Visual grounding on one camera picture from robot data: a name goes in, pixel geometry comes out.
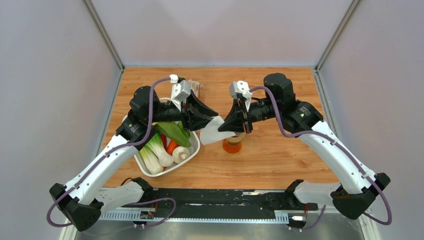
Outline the green bok choy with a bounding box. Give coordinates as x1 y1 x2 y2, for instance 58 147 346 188
145 133 174 167

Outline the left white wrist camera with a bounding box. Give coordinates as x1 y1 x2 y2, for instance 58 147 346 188
169 74 192 111

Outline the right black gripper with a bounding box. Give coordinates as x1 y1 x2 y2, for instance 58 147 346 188
217 98 280 134

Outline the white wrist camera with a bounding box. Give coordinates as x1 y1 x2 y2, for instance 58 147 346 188
169 74 192 111
229 80 252 113

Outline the orange glass carafe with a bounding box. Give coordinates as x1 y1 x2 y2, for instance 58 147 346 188
222 139 242 154

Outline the green leafy vegetable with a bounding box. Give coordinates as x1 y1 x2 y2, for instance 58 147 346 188
154 122 192 148

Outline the white paper coffee filter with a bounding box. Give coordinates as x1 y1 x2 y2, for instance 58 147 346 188
199 115 236 145

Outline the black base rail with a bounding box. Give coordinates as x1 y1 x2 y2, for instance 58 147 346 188
139 188 318 220

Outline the purple cable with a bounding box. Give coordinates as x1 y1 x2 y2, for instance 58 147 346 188
46 76 178 229
249 86 393 232

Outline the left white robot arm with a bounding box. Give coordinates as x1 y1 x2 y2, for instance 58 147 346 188
49 83 217 232

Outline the pale bok choy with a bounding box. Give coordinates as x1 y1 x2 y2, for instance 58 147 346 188
139 147 164 175

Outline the white vegetable tray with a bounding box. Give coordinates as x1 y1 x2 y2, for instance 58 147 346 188
134 97 200 177

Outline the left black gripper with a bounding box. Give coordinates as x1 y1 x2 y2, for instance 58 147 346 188
147 89 219 132

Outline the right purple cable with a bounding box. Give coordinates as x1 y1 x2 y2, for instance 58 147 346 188
249 86 393 232

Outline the red chili pepper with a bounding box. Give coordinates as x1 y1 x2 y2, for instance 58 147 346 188
160 133 168 150

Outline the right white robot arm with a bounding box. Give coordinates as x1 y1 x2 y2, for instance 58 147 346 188
218 73 391 220

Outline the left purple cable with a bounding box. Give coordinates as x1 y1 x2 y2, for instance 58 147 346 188
46 76 178 229

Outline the orange carrot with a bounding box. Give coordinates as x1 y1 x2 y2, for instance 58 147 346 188
166 139 179 155

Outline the wooden dripper ring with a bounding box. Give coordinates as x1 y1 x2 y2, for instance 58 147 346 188
223 133 247 145

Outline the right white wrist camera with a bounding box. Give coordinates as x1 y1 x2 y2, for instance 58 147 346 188
229 80 252 113

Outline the white mushroom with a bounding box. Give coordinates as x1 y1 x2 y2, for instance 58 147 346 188
172 146 191 164

